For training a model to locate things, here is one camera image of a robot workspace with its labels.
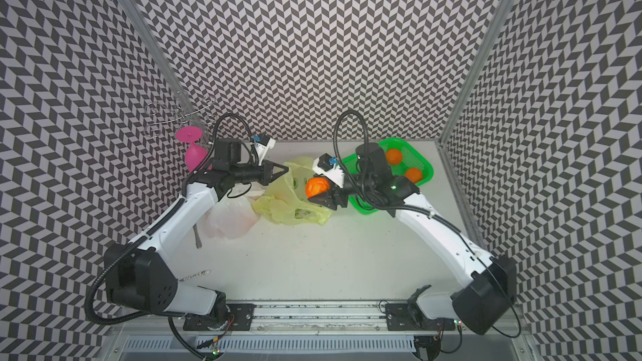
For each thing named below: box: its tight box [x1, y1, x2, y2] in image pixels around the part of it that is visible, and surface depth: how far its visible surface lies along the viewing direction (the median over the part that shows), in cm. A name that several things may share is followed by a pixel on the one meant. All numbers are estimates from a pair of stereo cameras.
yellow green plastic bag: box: [252, 157, 334, 225], surface depth 80 cm
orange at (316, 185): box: [305, 177, 331, 199], surface depth 66 cm
